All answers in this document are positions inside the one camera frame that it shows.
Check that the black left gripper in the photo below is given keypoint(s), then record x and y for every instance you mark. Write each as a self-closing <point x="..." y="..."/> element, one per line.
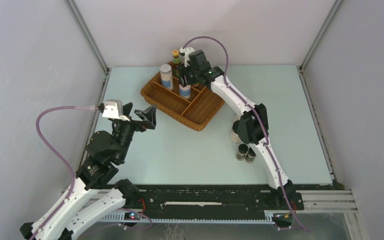
<point x="149" y="116"/>

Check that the small black-cap bottle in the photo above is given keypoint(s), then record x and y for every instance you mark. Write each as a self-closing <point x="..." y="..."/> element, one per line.
<point x="250" y="156"/>
<point x="242" y="151"/>

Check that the red sauce bottle yellow cap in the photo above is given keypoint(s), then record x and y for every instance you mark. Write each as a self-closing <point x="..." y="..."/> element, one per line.
<point x="176" y="61"/>

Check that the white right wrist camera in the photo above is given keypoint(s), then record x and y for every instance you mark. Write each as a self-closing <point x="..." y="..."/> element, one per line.
<point x="185" y="52"/>

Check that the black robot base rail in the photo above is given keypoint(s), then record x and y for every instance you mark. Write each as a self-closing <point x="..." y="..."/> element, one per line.
<point x="213" y="202"/>

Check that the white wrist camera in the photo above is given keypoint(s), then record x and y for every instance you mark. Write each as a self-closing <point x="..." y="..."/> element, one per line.
<point x="112" y="109"/>
<point x="185" y="52"/>

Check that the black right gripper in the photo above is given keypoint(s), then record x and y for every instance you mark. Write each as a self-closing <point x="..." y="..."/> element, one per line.
<point x="182" y="72"/>

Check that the brown wicker divided tray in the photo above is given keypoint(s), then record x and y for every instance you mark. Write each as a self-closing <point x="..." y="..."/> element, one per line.
<point x="195" y="112"/>

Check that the small black-cap bottle left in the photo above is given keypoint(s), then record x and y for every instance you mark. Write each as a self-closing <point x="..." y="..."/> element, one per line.
<point x="242" y="151"/>

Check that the clear-lid blue-label spice jar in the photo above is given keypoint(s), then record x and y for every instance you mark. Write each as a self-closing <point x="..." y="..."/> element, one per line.
<point x="185" y="91"/>

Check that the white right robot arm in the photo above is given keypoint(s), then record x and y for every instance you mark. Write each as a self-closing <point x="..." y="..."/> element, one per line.
<point x="252" y="126"/>

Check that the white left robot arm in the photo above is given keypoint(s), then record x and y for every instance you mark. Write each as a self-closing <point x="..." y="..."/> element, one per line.
<point x="72" y="214"/>

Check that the clear-lid white spice jar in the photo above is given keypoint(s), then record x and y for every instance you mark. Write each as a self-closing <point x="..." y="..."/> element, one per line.
<point x="166" y="76"/>

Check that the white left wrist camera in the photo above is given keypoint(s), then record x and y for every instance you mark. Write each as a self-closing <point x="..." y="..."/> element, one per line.
<point x="112" y="109"/>

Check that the small black-cap bottle right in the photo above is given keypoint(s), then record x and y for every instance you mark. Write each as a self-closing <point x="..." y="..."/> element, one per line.
<point x="250" y="156"/>

